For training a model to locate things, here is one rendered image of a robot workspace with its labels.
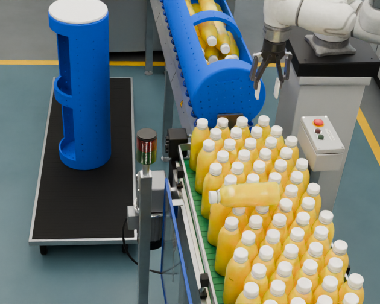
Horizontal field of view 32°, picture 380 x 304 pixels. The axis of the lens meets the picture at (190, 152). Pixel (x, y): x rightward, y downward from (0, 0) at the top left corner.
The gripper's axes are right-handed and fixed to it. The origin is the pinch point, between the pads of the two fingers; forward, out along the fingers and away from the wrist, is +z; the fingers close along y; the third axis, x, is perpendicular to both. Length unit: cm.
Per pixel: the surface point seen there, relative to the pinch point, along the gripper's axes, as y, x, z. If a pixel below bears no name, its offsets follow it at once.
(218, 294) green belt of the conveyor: 26, 60, 34
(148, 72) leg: 15, -215, 121
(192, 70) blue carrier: 21.7, -27.2, 7.7
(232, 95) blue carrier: 7.9, -15.3, 11.6
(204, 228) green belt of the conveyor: 25, 32, 33
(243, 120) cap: 7.1, 0.7, 12.4
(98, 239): 59, -41, 108
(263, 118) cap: -0.3, -0.3, 12.4
